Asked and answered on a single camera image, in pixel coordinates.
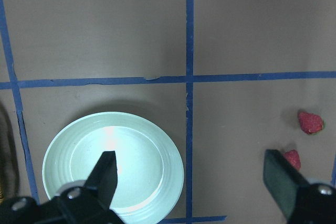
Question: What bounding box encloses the woven wicker basket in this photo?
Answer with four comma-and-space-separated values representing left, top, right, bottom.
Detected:
1, 104, 19, 201

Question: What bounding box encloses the light green plate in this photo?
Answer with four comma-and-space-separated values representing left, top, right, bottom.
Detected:
42, 112, 184, 223

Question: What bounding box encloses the red strawberry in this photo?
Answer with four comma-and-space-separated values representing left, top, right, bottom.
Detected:
283, 150, 301, 171
297, 111, 325, 135

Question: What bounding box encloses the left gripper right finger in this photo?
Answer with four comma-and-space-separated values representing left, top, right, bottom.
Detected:
263, 150, 335, 223

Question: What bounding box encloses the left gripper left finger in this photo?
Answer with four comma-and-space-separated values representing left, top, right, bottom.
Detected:
55, 151, 123, 223

